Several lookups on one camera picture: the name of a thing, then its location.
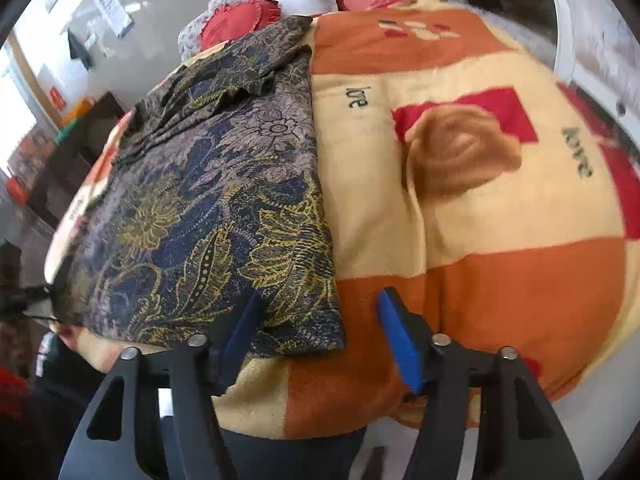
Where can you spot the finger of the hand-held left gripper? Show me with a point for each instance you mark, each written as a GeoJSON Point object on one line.
{"type": "Point", "coordinates": [47, 292]}

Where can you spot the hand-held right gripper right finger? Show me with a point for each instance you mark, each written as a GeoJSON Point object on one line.
{"type": "Point", "coordinates": [402, 340]}

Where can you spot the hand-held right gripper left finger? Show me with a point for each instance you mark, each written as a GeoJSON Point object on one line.
{"type": "Point", "coordinates": [240, 340]}

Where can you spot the dark floral print shirt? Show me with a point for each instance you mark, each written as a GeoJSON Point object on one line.
{"type": "Point", "coordinates": [210, 200]}

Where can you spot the orange and cream printed blanket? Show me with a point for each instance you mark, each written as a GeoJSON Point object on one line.
{"type": "Point", "coordinates": [475, 260]}

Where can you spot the dark wooden cabinet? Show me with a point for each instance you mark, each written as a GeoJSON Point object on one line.
{"type": "Point", "coordinates": [75, 160]}

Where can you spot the person's dark clothing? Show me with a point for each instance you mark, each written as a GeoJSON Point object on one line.
{"type": "Point", "coordinates": [45, 435]}

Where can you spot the yellow bag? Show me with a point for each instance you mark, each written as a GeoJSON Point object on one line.
{"type": "Point", "coordinates": [82, 108]}

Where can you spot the dark hanging cloth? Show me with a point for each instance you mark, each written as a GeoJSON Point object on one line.
{"type": "Point", "coordinates": [80, 50]}

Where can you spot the red wall sticker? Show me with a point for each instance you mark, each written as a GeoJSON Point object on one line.
{"type": "Point", "coordinates": [57, 97]}

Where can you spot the wall calendar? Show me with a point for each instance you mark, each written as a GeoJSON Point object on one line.
{"type": "Point", "coordinates": [114, 10]}

